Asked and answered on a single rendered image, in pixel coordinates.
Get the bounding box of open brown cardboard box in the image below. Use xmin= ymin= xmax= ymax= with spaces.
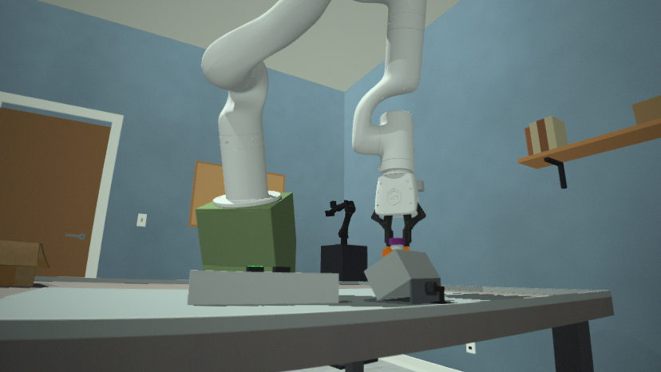
xmin=0 ymin=240 xmax=50 ymax=287

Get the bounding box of white key housing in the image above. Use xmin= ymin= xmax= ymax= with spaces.
xmin=364 ymin=249 xmax=453 ymax=305

